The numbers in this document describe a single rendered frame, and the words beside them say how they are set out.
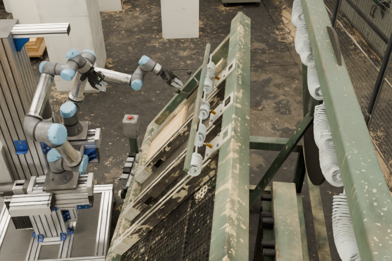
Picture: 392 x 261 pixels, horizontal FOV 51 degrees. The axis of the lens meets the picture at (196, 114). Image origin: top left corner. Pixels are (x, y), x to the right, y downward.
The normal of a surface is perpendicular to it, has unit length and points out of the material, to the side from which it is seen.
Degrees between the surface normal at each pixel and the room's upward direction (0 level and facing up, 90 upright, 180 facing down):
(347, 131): 0
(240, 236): 36
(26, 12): 90
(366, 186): 0
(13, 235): 0
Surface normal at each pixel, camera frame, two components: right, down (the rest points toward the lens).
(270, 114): 0.00, -0.79
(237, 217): 0.58, -0.61
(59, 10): 0.08, 0.61
